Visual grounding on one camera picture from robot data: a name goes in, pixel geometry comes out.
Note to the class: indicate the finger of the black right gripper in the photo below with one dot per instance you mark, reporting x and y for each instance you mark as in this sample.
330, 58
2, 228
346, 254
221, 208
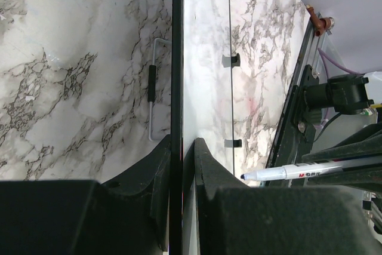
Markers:
367, 178
366, 142

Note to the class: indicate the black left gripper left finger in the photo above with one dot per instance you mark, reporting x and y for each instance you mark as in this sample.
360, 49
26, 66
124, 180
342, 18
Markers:
124, 215

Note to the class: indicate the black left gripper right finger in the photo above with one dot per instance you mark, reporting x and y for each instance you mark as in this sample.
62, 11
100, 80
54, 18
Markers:
234, 218

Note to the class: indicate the white marker pen blue cap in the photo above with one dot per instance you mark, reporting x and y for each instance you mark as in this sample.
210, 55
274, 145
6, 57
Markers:
312, 169

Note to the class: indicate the white whiteboard with black rim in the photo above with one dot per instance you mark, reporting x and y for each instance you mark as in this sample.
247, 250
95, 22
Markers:
201, 106

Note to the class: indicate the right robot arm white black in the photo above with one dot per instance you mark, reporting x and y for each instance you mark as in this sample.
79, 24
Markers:
347, 95

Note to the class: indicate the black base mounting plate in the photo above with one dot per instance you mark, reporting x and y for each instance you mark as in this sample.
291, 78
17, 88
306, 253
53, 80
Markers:
293, 134

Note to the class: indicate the aluminium frame rail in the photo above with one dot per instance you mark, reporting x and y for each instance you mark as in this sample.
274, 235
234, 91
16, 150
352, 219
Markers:
309, 55

